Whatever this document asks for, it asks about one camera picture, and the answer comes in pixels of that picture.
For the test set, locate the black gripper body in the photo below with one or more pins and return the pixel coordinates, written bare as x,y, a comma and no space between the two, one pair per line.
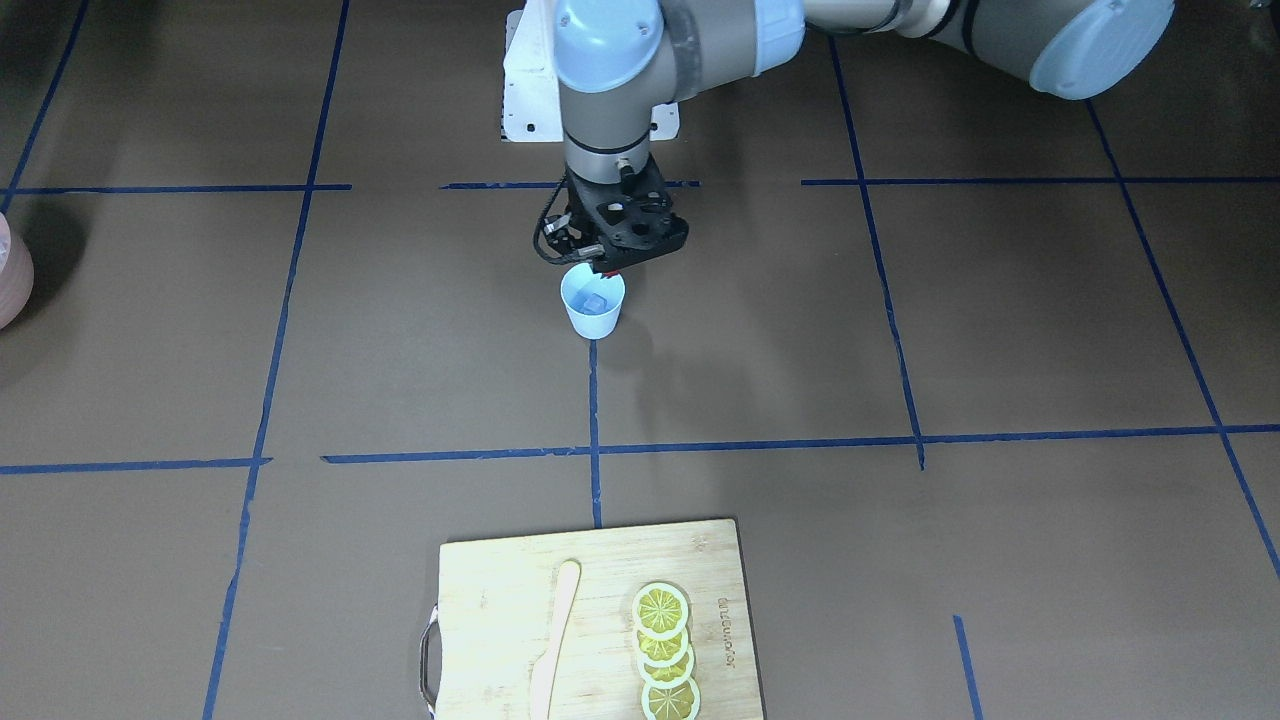
571,237

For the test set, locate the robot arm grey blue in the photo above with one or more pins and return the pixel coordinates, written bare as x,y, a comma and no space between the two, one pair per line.
1074,50

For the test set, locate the light blue plastic cup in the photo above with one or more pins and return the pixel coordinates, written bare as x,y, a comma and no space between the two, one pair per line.
581,279

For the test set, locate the pink bowl with ice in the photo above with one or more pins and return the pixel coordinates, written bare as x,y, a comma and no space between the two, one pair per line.
17,274

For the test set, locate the yellow plastic knife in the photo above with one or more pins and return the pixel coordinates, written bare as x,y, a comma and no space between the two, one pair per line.
544,669

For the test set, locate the lemon slices row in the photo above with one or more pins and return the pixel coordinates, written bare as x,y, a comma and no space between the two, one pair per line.
665,658

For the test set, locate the wooden cutting board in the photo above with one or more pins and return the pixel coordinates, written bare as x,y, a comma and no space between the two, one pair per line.
492,615

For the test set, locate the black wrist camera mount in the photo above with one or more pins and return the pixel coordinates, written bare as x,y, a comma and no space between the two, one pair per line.
617,242

